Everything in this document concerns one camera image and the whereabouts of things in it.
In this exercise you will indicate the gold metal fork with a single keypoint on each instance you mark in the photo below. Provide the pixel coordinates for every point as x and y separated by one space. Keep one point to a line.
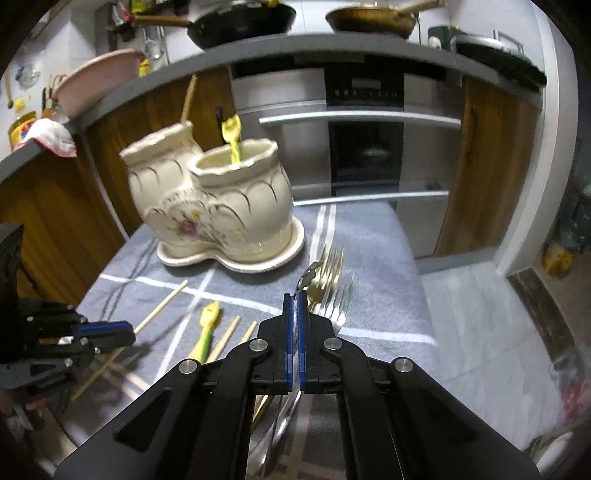
325 272

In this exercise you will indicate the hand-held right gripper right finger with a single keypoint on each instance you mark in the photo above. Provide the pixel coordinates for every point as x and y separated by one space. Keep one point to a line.
302 344

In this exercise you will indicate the silver metal fork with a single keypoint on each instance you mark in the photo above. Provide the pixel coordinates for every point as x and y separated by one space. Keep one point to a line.
339 309

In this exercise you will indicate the green kettle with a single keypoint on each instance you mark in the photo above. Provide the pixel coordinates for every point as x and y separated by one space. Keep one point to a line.
438 37

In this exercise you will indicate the black wall spice rack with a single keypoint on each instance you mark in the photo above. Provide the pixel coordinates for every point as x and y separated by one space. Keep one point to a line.
113 27

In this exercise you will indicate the clear plastic bag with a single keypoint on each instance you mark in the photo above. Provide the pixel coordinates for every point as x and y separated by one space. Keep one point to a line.
570 383

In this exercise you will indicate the grey stone countertop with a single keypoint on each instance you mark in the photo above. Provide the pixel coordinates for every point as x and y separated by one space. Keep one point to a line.
277 50

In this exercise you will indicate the stainless steel built-in oven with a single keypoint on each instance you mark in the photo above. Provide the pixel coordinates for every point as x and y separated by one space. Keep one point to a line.
364 147

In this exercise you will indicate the pink plastic basin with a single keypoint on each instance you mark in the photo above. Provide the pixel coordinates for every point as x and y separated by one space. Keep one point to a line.
99 83

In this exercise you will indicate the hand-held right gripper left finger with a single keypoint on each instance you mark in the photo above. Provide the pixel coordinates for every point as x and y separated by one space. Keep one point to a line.
290 344

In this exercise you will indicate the silver metal spoon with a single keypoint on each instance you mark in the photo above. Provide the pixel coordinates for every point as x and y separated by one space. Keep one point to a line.
308 272

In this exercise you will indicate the yellow bag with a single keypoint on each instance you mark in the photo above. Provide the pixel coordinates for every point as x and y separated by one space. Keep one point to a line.
557 258

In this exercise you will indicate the grey striped cloth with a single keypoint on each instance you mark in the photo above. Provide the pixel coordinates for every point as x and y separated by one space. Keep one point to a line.
378 286

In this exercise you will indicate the small yellow bottle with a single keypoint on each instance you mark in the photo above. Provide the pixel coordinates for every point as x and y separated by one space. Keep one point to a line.
144 68

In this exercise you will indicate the white pink-edged cloth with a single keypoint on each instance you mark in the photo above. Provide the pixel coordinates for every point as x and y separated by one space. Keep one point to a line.
51 138

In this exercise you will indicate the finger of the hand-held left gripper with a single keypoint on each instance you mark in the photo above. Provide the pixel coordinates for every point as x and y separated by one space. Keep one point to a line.
108 333
55 367

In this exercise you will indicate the cream ceramic double utensil holder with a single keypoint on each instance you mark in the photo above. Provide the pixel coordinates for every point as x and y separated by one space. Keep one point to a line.
249 207

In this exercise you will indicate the yellow oil bottle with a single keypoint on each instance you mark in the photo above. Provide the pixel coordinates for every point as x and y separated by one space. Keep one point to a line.
21 131

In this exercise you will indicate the hanging metal ladle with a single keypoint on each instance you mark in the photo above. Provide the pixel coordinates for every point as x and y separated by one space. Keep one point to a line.
150 44

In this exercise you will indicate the brown frying pan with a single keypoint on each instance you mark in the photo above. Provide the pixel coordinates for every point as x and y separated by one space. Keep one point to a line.
369 23

